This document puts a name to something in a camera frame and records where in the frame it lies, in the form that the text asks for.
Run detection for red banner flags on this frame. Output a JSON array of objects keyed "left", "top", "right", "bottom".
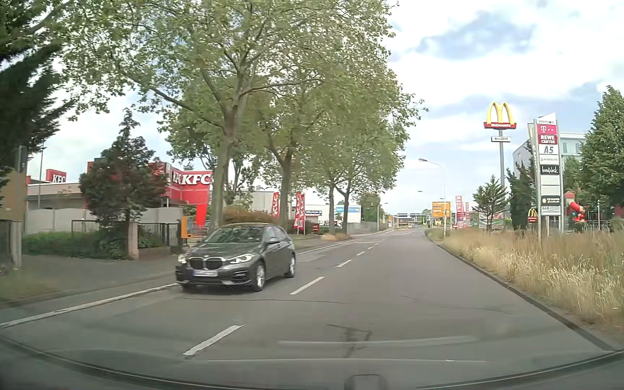
[
  {"left": 454, "top": 195, "right": 471, "bottom": 228},
  {"left": 270, "top": 191, "right": 307, "bottom": 235}
]

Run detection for dark grey car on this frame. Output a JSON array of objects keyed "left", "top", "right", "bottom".
[{"left": 175, "top": 222, "right": 297, "bottom": 293}]

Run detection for row of plane trees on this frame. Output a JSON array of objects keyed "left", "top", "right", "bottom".
[{"left": 57, "top": 0, "right": 426, "bottom": 235}]

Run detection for yellow direction road sign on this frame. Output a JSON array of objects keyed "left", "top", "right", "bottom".
[{"left": 432, "top": 201, "right": 452, "bottom": 228}]

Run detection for red fast food building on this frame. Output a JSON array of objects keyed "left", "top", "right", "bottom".
[{"left": 26, "top": 160, "right": 214, "bottom": 227}]

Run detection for grey asphalt road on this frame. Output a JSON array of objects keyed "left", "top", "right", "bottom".
[{"left": 0, "top": 229, "right": 616, "bottom": 374}]

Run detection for road markings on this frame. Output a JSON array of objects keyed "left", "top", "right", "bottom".
[{"left": 0, "top": 230, "right": 416, "bottom": 358}]

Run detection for small conifer tree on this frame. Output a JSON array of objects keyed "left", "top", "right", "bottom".
[{"left": 472, "top": 174, "right": 510, "bottom": 233}]

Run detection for car's own bonnet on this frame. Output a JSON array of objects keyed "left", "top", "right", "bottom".
[{"left": 0, "top": 331, "right": 624, "bottom": 390}]

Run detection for dark red-leaved tree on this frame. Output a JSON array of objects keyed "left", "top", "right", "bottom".
[{"left": 78, "top": 109, "right": 170, "bottom": 228}]

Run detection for tall yellow arch sign pole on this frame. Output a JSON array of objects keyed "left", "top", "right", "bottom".
[{"left": 483, "top": 101, "right": 517, "bottom": 190}]

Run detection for dark cypress trees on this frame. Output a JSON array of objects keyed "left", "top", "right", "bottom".
[{"left": 506, "top": 142, "right": 537, "bottom": 231}]

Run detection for white multi-panel sign pylon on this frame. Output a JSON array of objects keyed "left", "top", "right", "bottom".
[{"left": 528, "top": 113, "right": 565, "bottom": 239}]

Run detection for grey pavement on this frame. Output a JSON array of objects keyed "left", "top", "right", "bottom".
[{"left": 0, "top": 234, "right": 356, "bottom": 312}]

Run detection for green hedge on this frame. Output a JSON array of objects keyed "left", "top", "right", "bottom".
[{"left": 22, "top": 230, "right": 166, "bottom": 261}]

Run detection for white office building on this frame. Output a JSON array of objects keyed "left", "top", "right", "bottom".
[{"left": 512, "top": 132, "right": 587, "bottom": 170}]

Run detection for dry grass verge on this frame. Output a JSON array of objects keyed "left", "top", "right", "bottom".
[{"left": 426, "top": 226, "right": 624, "bottom": 347}]

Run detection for large green tree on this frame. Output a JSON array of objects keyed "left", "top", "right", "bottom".
[{"left": 577, "top": 86, "right": 624, "bottom": 223}]

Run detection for dark conifer tree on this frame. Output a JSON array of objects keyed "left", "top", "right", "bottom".
[{"left": 0, "top": 0, "right": 74, "bottom": 223}]

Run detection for lamp post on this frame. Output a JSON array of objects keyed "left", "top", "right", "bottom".
[{"left": 418, "top": 157, "right": 448, "bottom": 236}]

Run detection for pale concrete wall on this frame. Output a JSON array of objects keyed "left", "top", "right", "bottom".
[{"left": 25, "top": 207, "right": 184, "bottom": 235}]

